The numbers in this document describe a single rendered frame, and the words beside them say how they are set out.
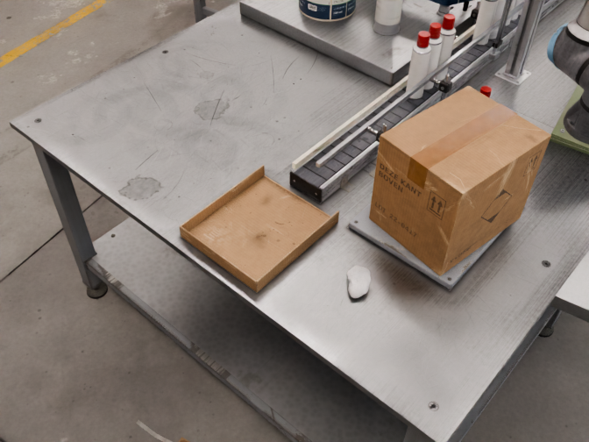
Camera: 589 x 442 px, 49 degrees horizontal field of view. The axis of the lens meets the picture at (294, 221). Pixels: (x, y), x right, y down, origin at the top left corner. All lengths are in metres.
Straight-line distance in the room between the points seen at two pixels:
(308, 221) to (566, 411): 1.22
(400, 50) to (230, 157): 0.71
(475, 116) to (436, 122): 0.10
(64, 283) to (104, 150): 0.92
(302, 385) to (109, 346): 0.78
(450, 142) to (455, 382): 0.51
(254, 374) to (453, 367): 0.83
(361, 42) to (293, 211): 0.77
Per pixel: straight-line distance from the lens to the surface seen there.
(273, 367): 2.11
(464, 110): 1.57
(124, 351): 2.47
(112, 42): 4.02
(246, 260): 1.57
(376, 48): 2.20
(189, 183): 1.77
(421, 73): 1.94
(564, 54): 2.00
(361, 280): 1.50
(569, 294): 1.64
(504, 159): 1.46
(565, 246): 1.74
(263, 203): 1.69
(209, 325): 2.21
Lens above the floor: 2.04
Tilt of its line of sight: 47 degrees down
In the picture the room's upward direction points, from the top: 1 degrees clockwise
